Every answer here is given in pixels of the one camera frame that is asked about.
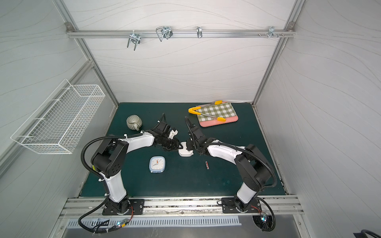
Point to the aluminium crossbar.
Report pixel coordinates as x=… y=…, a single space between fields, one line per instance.
x=177 y=34

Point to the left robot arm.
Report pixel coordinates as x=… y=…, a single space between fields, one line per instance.
x=110 y=156

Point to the pink tray checkered cloth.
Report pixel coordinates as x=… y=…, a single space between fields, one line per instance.
x=224 y=110

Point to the blue alarm clock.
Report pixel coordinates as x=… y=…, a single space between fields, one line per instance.
x=157 y=164

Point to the white alarm clock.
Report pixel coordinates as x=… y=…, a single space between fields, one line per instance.
x=183 y=151

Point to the yellow steel tongs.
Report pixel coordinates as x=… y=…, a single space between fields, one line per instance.
x=195 y=112

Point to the metal hook clamp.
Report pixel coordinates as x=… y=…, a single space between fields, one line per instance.
x=164 y=32
x=272 y=33
x=199 y=32
x=134 y=39

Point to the white wire basket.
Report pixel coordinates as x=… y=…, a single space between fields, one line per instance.
x=58 y=124

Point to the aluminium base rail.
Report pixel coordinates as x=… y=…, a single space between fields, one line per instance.
x=187 y=206

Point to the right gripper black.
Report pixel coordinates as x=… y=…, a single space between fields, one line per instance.
x=192 y=142

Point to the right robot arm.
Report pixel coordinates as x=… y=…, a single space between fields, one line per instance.
x=256 y=172

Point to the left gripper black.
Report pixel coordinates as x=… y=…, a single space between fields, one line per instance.
x=168 y=142

